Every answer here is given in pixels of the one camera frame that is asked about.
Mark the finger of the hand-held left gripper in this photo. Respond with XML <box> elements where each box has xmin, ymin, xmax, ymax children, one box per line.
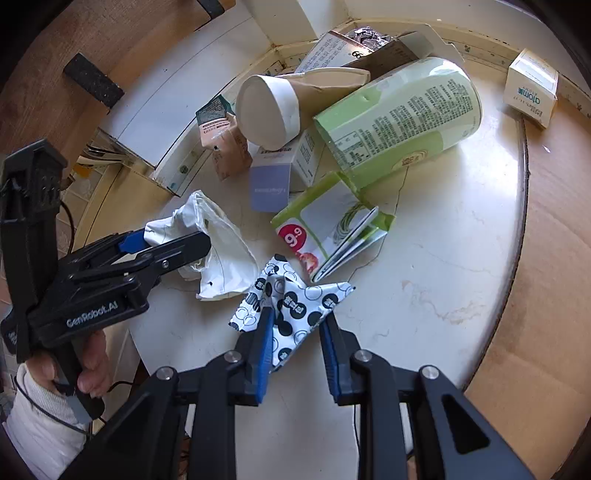
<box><xmin>69</xmin><ymin>231</ymin><xmax>212</xmax><ymax>289</ymax></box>
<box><xmin>62</xmin><ymin>230</ymin><xmax>151</xmax><ymax>273</ymax></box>

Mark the brown paper cup white lid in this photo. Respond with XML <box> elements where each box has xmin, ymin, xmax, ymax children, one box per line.
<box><xmin>235</xmin><ymin>67</ymin><xmax>371</xmax><ymax>151</ymax></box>

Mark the person's left hand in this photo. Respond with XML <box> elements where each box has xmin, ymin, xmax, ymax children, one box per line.
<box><xmin>25</xmin><ymin>330</ymin><xmax>112</xmax><ymax>398</ymax></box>

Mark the light green paper tub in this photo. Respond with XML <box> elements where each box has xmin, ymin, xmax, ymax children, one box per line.
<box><xmin>314</xmin><ymin>58</ymin><xmax>483</xmax><ymax>190</ymax></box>

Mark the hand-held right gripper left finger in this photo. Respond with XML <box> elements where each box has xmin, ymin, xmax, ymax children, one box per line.
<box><xmin>60</xmin><ymin>307</ymin><xmax>278</xmax><ymax>480</ymax></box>

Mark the white plastic bag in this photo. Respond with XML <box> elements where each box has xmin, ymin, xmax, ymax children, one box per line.
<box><xmin>144</xmin><ymin>190</ymin><xmax>260</xmax><ymax>302</ymax></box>

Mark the person's left forearm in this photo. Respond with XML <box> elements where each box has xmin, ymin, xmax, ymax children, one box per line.
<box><xmin>0</xmin><ymin>364</ymin><xmax>90</xmax><ymax>480</ymax></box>

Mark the brown cardboard sheet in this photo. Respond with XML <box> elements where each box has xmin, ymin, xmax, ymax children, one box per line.
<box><xmin>464</xmin><ymin>104</ymin><xmax>591</xmax><ymax>480</ymax></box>

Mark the black white dotted wrapper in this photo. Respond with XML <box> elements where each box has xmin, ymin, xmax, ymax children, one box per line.
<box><xmin>229</xmin><ymin>254</ymin><xmax>356</xmax><ymax>374</ymax></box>

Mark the black rubber pad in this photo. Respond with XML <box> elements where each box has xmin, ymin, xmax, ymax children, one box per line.
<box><xmin>64</xmin><ymin>52</ymin><xmax>125</xmax><ymax>112</ymax></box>

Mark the white countertop appliance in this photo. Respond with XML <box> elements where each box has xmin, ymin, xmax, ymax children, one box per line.
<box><xmin>99</xmin><ymin>16</ymin><xmax>280</xmax><ymax>197</ymax></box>

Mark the purple white small box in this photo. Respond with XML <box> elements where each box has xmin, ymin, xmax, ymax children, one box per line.
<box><xmin>249</xmin><ymin>129</ymin><xmax>324</xmax><ymax>214</ymax></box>

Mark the green white carton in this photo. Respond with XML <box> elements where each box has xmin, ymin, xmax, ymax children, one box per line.
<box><xmin>270</xmin><ymin>172</ymin><xmax>396</xmax><ymax>283</ymax></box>

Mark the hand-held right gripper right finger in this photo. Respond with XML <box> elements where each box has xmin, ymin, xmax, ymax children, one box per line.
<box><xmin>318</xmin><ymin>316</ymin><xmax>536</xmax><ymax>480</ymax></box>

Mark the crumpled silver foil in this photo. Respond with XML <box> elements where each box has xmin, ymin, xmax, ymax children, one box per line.
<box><xmin>344</xmin><ymin>27</ymin><xmax>393</xmax><ymax>49</ymax></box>

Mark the black cable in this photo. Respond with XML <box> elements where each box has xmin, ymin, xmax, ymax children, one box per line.
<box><xmin>14</xmin><ymin>376</ymin><xmax>139</xmax><ymax>437</ymax></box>

